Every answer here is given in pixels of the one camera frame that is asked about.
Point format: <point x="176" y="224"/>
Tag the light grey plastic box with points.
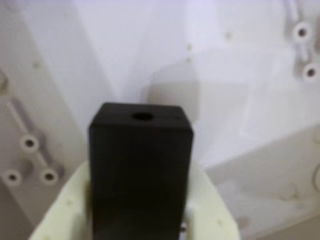
<point x="175" y="50"/>

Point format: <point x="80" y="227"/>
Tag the black rectangular block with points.
<point x="140" y="175"/>

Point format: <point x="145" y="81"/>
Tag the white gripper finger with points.
<point x="210" y="212"/>
<point x="67" y="210"/>

